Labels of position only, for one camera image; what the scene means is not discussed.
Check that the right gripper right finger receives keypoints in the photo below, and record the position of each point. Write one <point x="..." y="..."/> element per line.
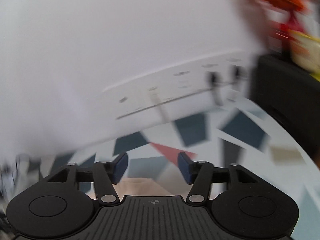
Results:
<point x="197" y="174"/>

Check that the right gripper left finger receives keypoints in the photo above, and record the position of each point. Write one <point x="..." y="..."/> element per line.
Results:
<point x="106" y="175"/>

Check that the cream knit cardigan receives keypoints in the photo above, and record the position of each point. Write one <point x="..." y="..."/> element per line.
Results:
<point x="139" y="187"/>

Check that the black plug left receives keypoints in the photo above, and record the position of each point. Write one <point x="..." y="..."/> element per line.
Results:
<point x="214" y="83"/>

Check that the black plug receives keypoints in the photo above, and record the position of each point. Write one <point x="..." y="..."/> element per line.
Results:
<point x="214" y="83"/>
<point x="236" y="76"/>

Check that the black plug right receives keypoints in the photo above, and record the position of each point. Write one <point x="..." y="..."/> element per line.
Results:
<point x="236" y="76"/>

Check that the black bedside cabinet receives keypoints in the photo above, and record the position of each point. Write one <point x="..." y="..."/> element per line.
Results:
<point x="288" y="93"/>

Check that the white wall socket panel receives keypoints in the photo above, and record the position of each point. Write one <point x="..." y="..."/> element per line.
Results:
<point x="174" y="83"/>

